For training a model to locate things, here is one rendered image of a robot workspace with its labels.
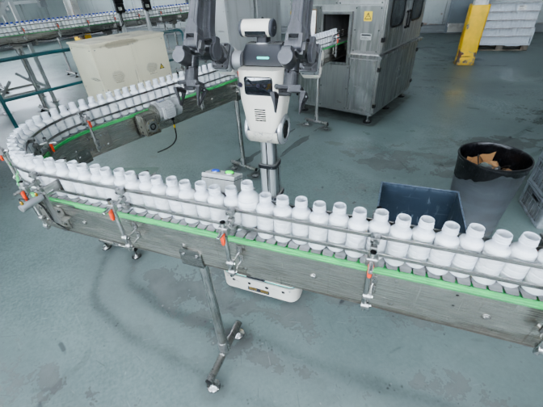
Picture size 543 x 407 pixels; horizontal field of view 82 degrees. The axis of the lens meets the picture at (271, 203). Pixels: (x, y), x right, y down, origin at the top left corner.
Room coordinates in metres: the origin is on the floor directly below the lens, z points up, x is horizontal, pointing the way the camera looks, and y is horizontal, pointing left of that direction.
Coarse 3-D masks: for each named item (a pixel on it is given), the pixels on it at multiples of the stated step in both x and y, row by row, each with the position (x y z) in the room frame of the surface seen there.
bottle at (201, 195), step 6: (198, 186) 0.89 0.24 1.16; (204, 186) 0.90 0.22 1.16; (198, 192) 0.89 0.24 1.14; (204, 192) 0.89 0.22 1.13; (198, 198) 0.88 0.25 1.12; (204, 198) 0.88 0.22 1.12; (198, 210) 0.89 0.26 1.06; (204, 210) 0.88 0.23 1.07; (204, 216) 0.88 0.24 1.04; (210, 216) 0.88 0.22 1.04; (204, 222) 0.88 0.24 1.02
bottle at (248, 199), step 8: (248, 184) 0.85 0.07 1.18; (240, 192) 0.84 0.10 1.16; (248, 192) 0.82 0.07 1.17; (256, 192) 0.85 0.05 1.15; (240, 200) 0.82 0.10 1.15; (248, 200) 0.81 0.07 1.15; (256, 200) 0.82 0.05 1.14; (240, 208) 0.82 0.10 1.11; (248, 208) 0.80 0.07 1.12; (248, 216) 0.81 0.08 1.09; (256, 216) 0.82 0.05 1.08; (248, 224) 0.81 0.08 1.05; (256, 224) 0.81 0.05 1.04
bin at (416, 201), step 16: (384, 192) 1.17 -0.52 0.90; (400, 192) 1.14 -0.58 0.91; (416, 192) 1.12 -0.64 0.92; (432, 192) 1.10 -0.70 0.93; (448, 192) 1.08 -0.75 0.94; (384, 208) 1.16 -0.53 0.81; (400, 208) 1.14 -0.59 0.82; (416, 208) 1.11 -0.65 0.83; (432, 208) 1.09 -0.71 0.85; (448, 208) 1.07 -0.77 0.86; (416, 224) 1.11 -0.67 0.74; (464, 224) 0.86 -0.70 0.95
